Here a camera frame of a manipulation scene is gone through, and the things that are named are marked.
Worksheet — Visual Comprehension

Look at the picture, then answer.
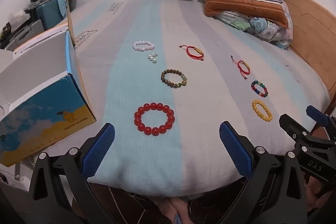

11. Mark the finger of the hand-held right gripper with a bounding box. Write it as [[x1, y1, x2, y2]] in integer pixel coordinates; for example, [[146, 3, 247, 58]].
[[306, 105, 336, 136], [279, 113, 315, 145]]

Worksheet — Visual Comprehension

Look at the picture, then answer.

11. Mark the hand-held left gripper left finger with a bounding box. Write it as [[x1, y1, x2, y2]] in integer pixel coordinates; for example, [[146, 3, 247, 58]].
[[28, 122, 116, 224]]

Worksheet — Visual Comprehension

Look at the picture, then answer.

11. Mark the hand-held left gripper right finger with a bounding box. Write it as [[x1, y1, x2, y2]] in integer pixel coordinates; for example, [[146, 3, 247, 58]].
[[219, 121, 308, 224]]

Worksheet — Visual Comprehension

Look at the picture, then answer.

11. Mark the yellow bead bracelet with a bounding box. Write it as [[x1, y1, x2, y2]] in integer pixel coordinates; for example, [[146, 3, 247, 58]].
[[252, 100, 273, 122]]

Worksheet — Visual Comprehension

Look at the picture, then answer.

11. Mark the red bead bracelet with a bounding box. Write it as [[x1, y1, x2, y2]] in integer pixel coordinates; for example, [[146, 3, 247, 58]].
[[134, 102, 175, 136]]

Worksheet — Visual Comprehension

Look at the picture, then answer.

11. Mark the multicolour bead bracelet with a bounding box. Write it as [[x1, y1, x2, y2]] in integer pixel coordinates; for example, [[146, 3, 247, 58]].
[[251, 80, 269, 98]]

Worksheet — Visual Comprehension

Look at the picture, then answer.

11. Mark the printed cardboard box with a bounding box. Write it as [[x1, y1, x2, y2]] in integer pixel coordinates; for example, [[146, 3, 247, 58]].
[[0, 0, 97, 167]]

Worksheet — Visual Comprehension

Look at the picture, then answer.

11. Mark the brown bead bracelet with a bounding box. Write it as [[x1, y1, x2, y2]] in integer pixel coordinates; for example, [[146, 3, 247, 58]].
[[161, 69, 188, 87]]

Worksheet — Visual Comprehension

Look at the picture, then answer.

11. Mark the person's right hand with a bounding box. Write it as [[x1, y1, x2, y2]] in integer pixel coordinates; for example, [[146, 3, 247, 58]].
[[305, 177, 329, 212]]

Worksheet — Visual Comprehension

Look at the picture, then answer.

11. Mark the striped bed sheet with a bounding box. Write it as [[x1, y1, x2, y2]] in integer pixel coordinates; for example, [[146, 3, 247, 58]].
[[67, 0, 332, 198]]

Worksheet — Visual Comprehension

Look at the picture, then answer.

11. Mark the dark patterned rug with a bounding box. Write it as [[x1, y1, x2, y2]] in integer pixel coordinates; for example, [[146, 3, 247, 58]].
[[88, 179, 251, 224]]

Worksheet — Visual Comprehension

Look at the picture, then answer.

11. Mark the wooden headboard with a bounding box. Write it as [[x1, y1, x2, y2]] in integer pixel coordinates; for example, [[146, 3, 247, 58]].
[[282, 0, 336, 110]]

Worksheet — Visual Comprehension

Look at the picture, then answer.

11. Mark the person's right foot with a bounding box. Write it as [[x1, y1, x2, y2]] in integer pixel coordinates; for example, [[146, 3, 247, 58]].
[[175, 196, 191, 224]]

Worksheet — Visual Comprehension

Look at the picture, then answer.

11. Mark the person's foot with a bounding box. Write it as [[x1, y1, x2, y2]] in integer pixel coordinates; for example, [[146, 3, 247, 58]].
[[175, 196, 191, 224], [155, 197, 176, 224]]

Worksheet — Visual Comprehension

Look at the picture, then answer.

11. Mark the white plastic object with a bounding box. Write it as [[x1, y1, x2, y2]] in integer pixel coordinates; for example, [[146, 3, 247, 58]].
[[0, 168, 35, 191]]

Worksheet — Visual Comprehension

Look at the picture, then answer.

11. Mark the person's left foot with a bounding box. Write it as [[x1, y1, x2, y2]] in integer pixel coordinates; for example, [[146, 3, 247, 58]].
[[155, 197, 176, 224]]

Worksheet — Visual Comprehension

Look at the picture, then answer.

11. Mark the floral quilt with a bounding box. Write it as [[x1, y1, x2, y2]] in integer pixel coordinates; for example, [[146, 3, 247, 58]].
[[215, 1, 293, 50]]

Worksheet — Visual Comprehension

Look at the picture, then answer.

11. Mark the grey suitcase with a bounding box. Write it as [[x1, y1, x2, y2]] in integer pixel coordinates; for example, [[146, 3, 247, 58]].
[[0, 19, 44, 50]]

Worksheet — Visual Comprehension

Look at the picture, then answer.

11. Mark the teal suitcase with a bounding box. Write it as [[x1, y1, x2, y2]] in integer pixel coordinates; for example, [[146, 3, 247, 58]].
[[35, 0, 68, 30]]

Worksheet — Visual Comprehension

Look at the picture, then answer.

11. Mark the white plastic bag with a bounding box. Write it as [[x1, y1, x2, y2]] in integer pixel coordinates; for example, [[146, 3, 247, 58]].
[[7, 9, 30, 25]]

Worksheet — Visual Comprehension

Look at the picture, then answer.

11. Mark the red string bracelet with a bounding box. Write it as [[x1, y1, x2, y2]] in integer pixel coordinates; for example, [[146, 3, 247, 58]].
[[231, 55, 251, 81], [179, 45, 205, 61]]

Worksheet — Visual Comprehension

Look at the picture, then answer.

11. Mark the white bead bracelet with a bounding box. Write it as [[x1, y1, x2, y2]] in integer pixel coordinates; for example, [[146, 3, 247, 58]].
[[133, 41, 154, 52]]

